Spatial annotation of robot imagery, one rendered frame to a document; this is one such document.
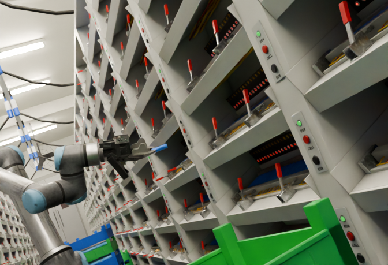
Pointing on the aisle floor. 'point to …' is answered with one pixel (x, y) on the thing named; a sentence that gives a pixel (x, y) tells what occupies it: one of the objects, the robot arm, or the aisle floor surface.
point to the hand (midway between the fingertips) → (152, 151)
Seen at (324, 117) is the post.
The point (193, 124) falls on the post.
